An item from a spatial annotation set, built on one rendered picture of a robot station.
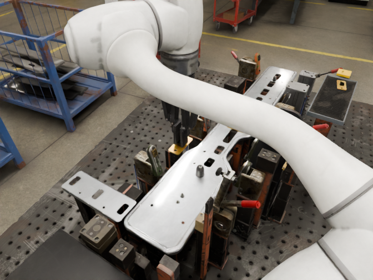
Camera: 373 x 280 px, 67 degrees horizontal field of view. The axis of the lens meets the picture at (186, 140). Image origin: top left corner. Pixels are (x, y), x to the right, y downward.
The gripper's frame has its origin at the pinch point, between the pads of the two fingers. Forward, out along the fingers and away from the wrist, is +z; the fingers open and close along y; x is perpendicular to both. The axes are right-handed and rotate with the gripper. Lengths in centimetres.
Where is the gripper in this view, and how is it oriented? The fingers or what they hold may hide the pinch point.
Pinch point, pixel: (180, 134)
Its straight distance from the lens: 82.2
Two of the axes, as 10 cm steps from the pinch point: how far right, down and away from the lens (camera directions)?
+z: 0.0, 7.6, 6.6
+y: 8.5, 3.5, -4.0
